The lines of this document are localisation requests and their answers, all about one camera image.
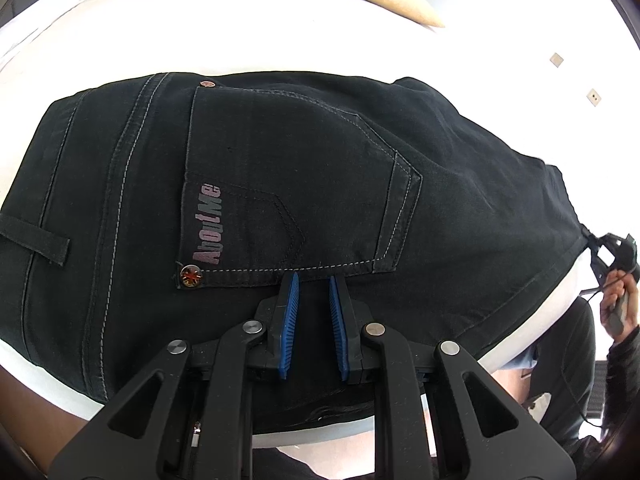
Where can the person's right hand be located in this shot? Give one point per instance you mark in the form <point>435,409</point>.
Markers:
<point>631,305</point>

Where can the black denim pants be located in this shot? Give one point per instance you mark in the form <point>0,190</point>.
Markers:
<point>300,170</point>

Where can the square wall socket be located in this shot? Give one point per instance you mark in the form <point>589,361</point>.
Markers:
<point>593,96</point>
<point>556,59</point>

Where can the person's right forearm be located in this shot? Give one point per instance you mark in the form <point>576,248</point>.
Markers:
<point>622,375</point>

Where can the white bed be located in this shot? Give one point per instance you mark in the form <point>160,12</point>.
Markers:
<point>310,25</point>

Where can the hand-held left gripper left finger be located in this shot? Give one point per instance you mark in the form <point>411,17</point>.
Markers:
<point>289,310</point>

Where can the person's dark jacket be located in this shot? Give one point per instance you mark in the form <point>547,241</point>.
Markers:
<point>565,360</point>

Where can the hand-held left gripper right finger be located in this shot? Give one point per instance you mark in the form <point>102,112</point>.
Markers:
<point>339,312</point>

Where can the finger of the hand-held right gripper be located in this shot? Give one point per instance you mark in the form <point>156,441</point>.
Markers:
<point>600,252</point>

